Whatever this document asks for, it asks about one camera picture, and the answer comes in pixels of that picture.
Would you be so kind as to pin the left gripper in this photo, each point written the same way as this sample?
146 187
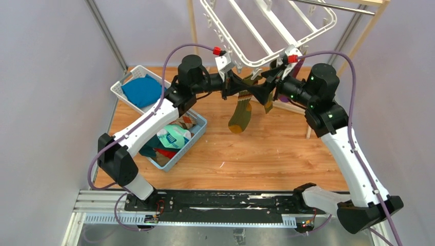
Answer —
232 85

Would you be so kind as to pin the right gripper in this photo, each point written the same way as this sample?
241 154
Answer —
262 93

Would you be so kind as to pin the olive striped sock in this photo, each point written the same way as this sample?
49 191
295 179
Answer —
242 113
268 106

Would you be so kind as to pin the white clip sock hanger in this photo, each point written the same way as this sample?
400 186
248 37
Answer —
284 12

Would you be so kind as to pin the argyle patterned sock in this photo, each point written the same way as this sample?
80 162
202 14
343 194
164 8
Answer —
186 122

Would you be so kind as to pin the teal and white sock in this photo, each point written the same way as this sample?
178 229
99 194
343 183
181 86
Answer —
173 136

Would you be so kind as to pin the dark green sock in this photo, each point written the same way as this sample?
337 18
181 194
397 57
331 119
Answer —
148 149

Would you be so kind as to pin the beige sock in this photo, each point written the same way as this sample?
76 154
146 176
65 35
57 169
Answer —
167 153

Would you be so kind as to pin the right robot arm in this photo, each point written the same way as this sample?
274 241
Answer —
368 202

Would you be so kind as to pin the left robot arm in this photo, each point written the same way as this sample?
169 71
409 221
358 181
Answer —
116 153

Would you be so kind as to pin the light blue plastic basket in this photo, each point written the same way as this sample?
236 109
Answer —
197 132

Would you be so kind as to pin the wooden drying rack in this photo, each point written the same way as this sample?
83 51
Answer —
373 8

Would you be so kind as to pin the blue cloth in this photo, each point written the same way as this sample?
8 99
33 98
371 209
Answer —
143 91

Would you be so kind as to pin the white plastic basket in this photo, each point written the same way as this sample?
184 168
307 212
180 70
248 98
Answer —
136 72

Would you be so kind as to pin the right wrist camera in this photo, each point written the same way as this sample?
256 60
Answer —
290 62

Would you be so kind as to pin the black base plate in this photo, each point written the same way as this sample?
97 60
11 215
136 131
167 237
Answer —
223 208

